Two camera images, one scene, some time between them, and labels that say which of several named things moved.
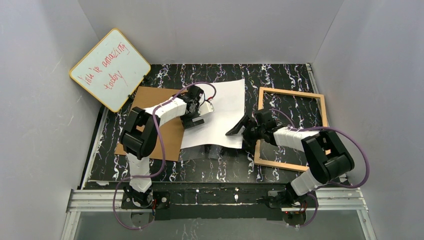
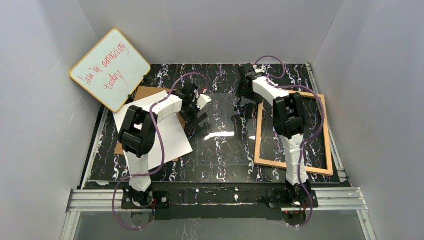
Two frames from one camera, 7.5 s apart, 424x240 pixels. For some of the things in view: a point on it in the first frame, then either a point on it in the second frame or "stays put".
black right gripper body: [249, 129] -> [243, 100]
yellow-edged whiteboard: [112, 70] stays put
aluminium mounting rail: [101, 201] stays put
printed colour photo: [228, 106] -> [176, 144]
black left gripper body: [191, 120] stays put
